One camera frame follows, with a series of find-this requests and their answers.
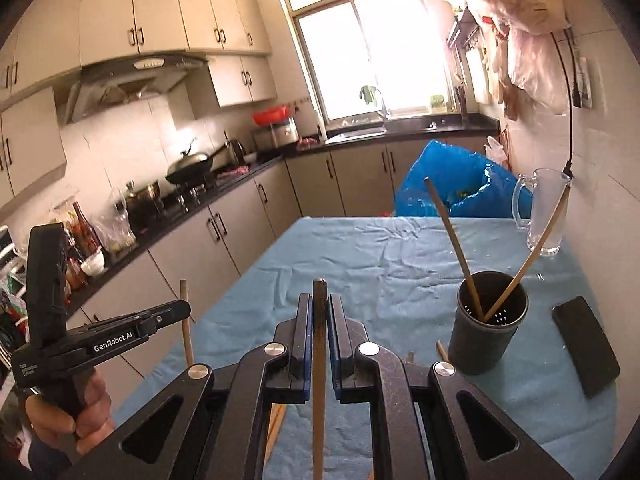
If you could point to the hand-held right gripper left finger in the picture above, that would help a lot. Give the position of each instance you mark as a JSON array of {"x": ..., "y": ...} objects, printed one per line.
[{"x": 301, "y": 340}]

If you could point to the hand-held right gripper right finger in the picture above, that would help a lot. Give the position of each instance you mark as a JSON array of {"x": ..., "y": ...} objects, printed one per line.
[{"x": 336, "y": 345}]

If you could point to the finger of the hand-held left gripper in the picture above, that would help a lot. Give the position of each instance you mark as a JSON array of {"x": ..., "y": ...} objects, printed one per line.
[{"x": 170, "y": 311}]

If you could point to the wooden chopstick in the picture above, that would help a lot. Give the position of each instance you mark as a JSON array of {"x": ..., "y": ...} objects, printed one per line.
[
  {"x": 452, "y": 240},
  {"x": 318, "y": 435},
  {"x": 277, "y": 425},
  {"x": 188, "y": 345},
  {"x": 525, "y": 265},
  {"x": 442, "y": 352}
]

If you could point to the black utensil holder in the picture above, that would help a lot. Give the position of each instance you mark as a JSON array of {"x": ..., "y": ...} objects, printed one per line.
[{"x": 480, "y": 350}]

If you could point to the person's left hand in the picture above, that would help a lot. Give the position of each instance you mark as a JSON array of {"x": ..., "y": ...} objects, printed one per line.
[{"x": 97, "y": 405}]

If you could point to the white bowl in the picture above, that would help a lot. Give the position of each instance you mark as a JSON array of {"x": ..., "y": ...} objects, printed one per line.
[{"x": 92, "y": 263}]

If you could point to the dark sauce bottle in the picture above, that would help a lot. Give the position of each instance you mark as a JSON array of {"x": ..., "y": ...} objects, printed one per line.
[{"x": 84, "y": 235}]

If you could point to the clear bag of food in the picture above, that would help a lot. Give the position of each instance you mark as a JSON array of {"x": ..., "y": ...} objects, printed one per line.
[{"x": 117, "y": 234}]

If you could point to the blue tablecloth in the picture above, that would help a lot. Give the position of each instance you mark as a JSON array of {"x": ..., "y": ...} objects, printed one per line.
[{"x": 380, "y": 260}]

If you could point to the beige base cabinets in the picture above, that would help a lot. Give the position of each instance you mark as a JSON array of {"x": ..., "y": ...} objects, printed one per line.
[{"x": 235, "y": 230}]

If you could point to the steel cooking pot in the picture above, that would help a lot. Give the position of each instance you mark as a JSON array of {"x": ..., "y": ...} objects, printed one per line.
[{"x": 145, "y": 195}]

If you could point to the gas stove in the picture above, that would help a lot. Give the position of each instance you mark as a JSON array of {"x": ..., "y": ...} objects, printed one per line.
[{"x": 195, "y": 192}]

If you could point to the black wok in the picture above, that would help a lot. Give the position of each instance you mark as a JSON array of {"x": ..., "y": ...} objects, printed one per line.
[{"x": 190, "y": 167}]

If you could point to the blue plastic bag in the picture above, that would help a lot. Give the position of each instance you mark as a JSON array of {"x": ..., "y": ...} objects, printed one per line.
[{"x": 440, "y": 170}]

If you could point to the kitchen sink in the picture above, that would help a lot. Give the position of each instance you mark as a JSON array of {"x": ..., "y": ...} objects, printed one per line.
[{"x": 355, "y": 135}]

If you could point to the range hood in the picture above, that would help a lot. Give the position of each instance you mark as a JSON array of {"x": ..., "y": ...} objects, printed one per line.
[{"x": 125, "y": 85}]

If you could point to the red basin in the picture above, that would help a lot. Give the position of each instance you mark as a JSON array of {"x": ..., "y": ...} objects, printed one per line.
[{"x": 270, "y": 116}]

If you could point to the glass pitcher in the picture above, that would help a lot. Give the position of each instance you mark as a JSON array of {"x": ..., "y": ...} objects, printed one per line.
[{"x": 542, "y": 220}]

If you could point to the kitchen faucet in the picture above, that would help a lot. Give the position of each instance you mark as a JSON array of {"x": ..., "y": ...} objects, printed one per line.
[{"x": 382, "y": 105}]

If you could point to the black smartphone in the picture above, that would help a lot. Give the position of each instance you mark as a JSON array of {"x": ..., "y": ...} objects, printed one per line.
[{"x": 585, "y": 345}]

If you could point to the black kitchen countertop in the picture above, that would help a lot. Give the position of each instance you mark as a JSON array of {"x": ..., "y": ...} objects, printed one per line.
[{"x": 450, "y": 122}]

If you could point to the white plastic bag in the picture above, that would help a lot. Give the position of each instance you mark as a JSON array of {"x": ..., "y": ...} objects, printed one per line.
[{"x": 495, "y": 150}]

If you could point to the green cloth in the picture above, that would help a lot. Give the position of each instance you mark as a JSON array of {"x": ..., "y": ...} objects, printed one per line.
[{"x": 367, "y": 94}]

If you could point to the small green plant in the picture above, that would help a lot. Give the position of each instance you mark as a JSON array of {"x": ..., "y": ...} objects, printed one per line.
[{"x": 437, "y": 103}]

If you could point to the countertop cutlery holder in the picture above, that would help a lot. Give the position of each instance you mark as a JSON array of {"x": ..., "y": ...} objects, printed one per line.
[{"x": 460, "y": 100}]

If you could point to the kitchen window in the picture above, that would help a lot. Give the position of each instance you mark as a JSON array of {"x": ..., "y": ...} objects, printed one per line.
[{"x": 375, "y": 50}]

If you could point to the hanging clear plastic bag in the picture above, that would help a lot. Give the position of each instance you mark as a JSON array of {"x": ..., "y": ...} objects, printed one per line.
[{"x": 535, "y": 65}]

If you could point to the white power strip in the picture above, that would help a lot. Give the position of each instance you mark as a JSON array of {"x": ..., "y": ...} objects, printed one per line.
[{"x": 586, "y": 82}]

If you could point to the beige wall cabinets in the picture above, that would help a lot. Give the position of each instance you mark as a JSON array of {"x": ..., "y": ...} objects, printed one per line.
[{"x": 150, "y": 10}]

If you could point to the black wall rack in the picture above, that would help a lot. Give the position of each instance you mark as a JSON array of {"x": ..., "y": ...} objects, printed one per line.
[{"x": 462, "y": 25}]

